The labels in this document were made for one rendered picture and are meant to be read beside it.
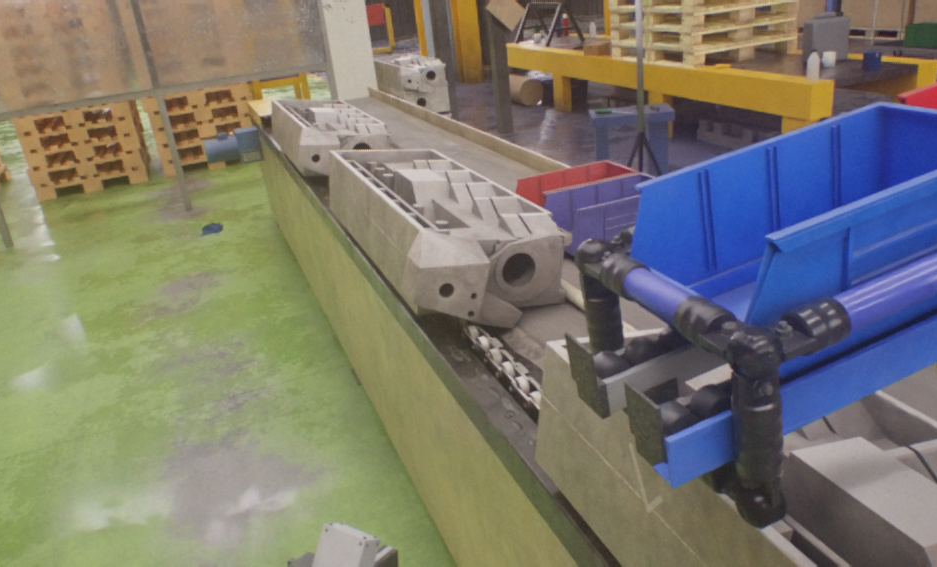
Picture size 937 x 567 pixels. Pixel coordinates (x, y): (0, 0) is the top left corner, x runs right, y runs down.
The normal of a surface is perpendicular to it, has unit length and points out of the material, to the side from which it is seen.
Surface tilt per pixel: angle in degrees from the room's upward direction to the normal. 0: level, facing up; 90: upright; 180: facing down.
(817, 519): 80
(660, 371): 90
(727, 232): 88
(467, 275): 90
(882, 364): 90
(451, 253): 39
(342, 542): 51
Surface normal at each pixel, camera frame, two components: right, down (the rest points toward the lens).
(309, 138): 0.26, -0.55
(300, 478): -0.11, -0.92
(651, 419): -0.91, 0.32
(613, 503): -0.93, 0.07
